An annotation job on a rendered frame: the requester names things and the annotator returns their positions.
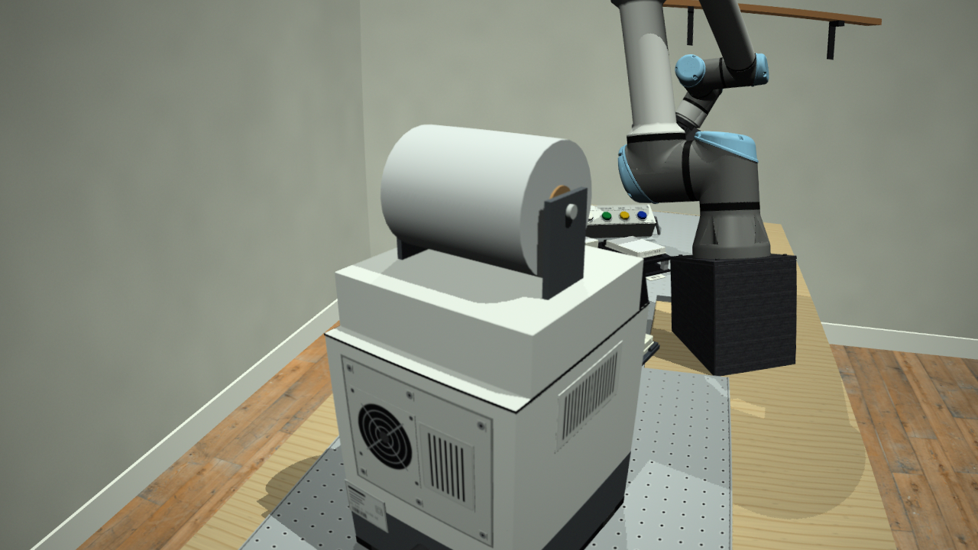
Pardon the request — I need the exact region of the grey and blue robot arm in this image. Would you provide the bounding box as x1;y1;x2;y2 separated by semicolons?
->
610;0;771;259

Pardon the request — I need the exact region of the grey button panel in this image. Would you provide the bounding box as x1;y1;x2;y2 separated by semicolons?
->
586;205;661;242

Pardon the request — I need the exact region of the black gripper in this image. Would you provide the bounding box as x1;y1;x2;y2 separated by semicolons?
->
675;115;700;141

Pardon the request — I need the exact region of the white horizontal roll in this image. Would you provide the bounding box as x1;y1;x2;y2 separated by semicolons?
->
381;125;592;278

